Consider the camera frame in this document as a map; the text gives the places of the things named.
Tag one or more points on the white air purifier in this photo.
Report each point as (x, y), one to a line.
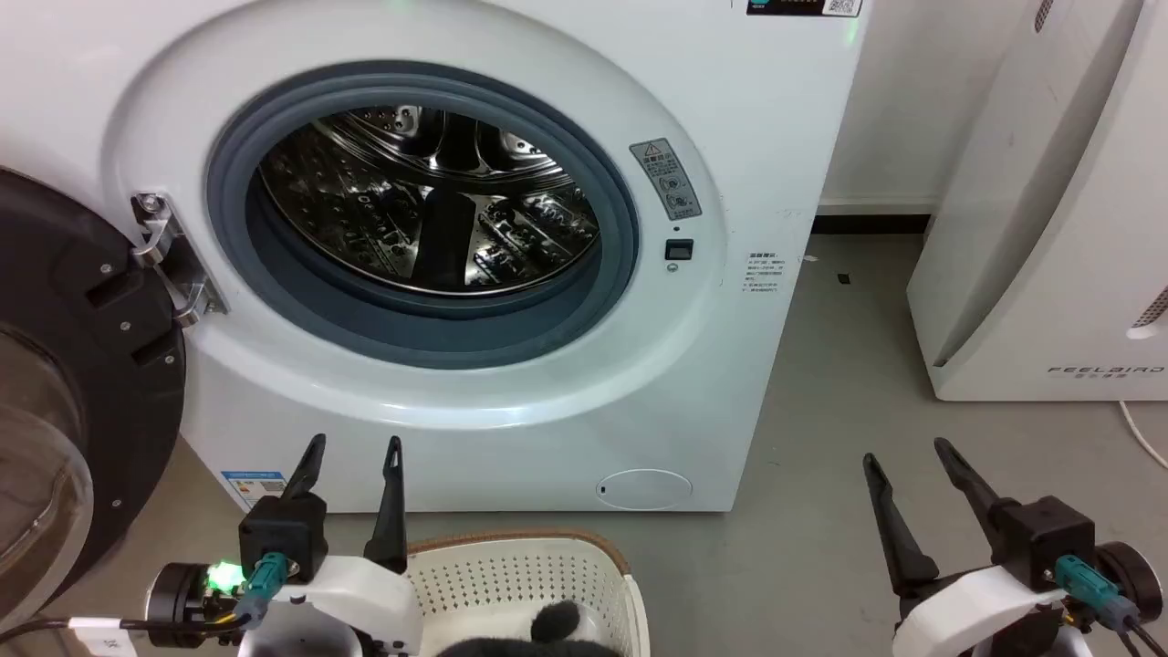
(1049, 228)

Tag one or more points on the black white plush toy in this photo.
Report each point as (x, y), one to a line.
(547, 634)

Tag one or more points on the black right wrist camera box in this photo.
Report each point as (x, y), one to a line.
(1045, 540)

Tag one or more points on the small text instruction sticker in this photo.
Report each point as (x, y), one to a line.
(763, 272)

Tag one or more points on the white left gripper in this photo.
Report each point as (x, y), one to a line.
(360, 598)

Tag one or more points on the stainless steel washing machine drum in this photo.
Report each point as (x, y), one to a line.
(429, 201)

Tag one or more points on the blue energy label sticker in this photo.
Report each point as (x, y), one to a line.
(248, 486)

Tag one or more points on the black washing machine door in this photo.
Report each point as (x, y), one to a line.
(82, 365)

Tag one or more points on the metal door hinge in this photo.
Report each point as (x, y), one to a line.
(169, 260)

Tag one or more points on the black door latch slot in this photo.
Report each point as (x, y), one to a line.
(679, 249)

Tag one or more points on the white perforated laundry basket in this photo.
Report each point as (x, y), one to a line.
(529, 575)

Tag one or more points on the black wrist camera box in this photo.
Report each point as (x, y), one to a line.
(1045, 540)
(283, 538)

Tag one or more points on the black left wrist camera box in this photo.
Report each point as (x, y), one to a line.
(283, 538)

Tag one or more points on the dark control panel label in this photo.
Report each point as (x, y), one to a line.
(803, 6)

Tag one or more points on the oval drain filter cover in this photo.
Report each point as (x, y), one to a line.
(643, 489)

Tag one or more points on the grey rubber door gasket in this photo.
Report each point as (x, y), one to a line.
(620, 265)

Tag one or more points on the white front-load washing machine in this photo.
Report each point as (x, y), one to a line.
(766, 137)

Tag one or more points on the black wall baseboard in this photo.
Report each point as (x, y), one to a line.
(871, 224)

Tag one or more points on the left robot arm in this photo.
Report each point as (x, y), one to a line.
(178, 598)

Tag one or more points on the grey warning sticker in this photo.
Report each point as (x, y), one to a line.
(667, 178)

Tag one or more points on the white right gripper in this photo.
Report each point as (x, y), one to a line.
(967, 611)

